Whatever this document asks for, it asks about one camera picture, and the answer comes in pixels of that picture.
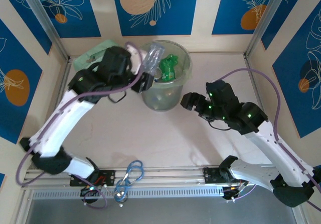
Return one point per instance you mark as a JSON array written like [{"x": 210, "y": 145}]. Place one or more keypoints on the aluminium frame post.
[
  {"x": 265, "y": 20},
  {"x": 45, "y": 20}
]

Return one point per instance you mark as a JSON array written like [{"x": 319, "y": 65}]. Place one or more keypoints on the crushed clear bottle white cap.
[{"x": 153, "y": 58}]

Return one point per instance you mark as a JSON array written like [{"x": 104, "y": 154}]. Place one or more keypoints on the mint green zip pouch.
[{"x": 92, "y": 53}]

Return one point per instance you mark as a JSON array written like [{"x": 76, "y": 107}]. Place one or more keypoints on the crushed green bottle yellow cap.
[{"x": 168, "y": 68}]

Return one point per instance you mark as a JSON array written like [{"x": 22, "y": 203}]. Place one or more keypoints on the translucent green bucket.
[{"x": 160, "y": 101}]

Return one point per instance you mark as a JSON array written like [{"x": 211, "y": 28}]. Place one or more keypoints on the aluminium front rail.
[{"x": 163, "y": 173}]

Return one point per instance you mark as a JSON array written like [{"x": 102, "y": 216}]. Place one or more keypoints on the blue stethoscope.
[{"x": 120, "y": 196}]

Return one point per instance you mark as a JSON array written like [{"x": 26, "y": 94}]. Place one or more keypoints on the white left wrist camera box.
[{"x": 135, "y": 60}]

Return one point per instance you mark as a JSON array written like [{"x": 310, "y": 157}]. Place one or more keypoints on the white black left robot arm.
[{"x": 60, "y": 123}]

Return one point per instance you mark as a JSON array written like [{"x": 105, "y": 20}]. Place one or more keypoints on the grey metal front panel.
[{"x": 163, "y": 211}]

